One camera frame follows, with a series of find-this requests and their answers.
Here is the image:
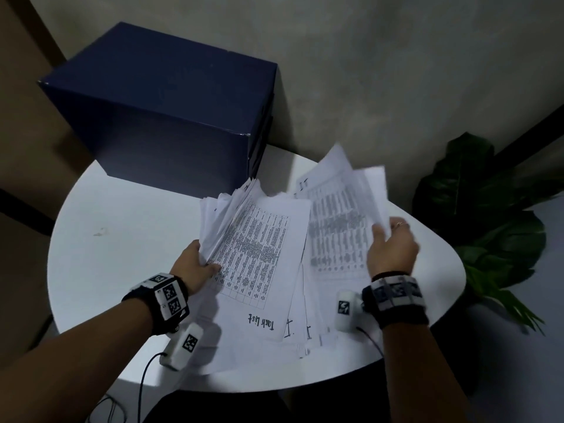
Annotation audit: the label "person's left forearm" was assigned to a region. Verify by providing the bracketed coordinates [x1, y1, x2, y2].
[0, 297, 166, 423]

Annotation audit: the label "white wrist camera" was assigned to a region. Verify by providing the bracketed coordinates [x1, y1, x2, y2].
[335, 290, 365, 333]
[159, 322, 204, 372]

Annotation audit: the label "black left camera cable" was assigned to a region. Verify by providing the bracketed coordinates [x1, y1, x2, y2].
[136, 352, 165, 423]

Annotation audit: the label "black cables on floor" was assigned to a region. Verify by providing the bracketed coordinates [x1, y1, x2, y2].
[86, 393, 129, 423]

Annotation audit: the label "black right camera cable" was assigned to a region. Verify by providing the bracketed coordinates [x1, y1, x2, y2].
[355, 326, 385, 359]

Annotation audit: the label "black left wristband with markers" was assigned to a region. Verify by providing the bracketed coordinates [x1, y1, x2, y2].
[121, 272, 191, 336]

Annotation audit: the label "person's left hand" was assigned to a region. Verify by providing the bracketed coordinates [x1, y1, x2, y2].
[170, 240, 222, 300]

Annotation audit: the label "person's right forearm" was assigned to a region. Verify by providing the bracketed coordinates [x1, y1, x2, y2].
[381, 320, 470, 423]

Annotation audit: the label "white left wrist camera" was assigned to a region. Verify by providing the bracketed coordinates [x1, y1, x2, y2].
[159, 322, 204, 372]

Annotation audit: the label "large dark blue box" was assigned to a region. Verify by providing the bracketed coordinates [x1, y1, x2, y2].
[37, 22, 279, 199]

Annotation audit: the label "pile of printed papers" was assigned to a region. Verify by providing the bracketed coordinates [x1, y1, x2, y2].
[194, 143, 393, 375]

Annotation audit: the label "black right wristband with markers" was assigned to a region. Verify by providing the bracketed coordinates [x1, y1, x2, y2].
[361, 271, 430, 330]

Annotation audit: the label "printed paper sheet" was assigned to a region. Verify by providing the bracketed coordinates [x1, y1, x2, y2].
[304, 166, 392, 278]

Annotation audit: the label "green leafy plant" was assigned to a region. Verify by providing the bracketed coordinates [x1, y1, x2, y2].
[412, 132, 564, 336]

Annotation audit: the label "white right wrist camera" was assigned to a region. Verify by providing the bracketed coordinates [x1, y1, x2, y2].
[335, 290, 365, 333]

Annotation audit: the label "black camera cable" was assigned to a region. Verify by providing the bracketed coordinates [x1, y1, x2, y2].
[355, 326, 385, 359]
[136, 352, 165, 423]

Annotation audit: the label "person's right hand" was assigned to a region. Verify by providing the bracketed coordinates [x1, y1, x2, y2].
[366, 217, 420, 279]

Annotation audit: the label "black wristband with markers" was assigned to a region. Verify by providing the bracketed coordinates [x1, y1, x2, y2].
[361, 271, 430, 330]
[121, 272, 191, 336]

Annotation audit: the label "bundle of printed sheets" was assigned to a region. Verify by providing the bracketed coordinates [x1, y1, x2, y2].
[198, 177, 312, 344]

